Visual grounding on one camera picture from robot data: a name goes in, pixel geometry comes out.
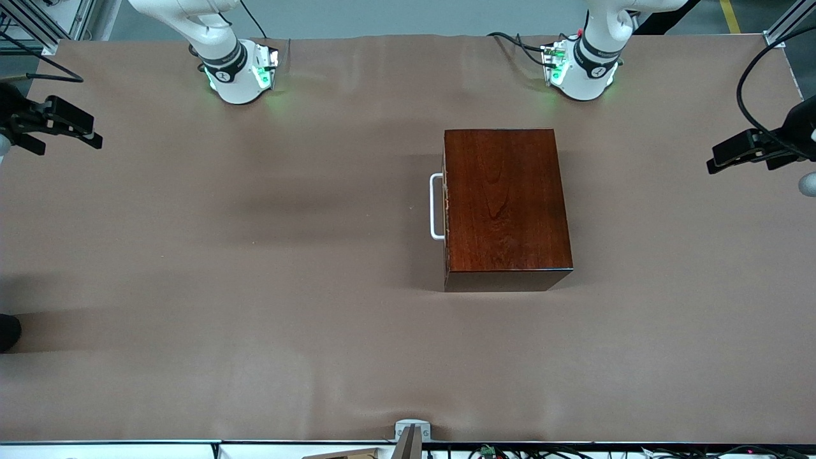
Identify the aluminium profile bar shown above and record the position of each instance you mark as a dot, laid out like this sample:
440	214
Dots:
787	25

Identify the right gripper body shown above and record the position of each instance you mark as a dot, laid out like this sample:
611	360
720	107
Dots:
11	108

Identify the black shoe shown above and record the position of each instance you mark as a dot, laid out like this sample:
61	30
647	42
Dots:
7	333

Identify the metal right base connector plate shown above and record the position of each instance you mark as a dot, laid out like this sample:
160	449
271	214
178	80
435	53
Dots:
266	64

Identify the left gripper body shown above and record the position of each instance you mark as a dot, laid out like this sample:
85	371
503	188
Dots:
798	129

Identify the brown table cover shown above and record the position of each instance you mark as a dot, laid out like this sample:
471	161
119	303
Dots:
255	357

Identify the white table edge rail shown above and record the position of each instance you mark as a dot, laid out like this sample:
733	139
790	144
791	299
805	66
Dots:
127	452

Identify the dark wooden drawer cabinet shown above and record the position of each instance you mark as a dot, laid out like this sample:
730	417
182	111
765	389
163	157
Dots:
507	204

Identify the metal base connector plate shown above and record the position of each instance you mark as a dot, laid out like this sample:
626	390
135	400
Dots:
266	64
553	64

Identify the metal left base connector plate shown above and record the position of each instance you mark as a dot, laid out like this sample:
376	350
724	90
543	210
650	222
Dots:
553	64

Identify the aluminium frame structure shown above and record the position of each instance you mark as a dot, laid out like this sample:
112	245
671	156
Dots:
38	25

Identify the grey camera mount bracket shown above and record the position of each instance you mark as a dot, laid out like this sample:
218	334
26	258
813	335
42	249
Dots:
411	437

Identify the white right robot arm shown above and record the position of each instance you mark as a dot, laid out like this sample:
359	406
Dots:
233	86

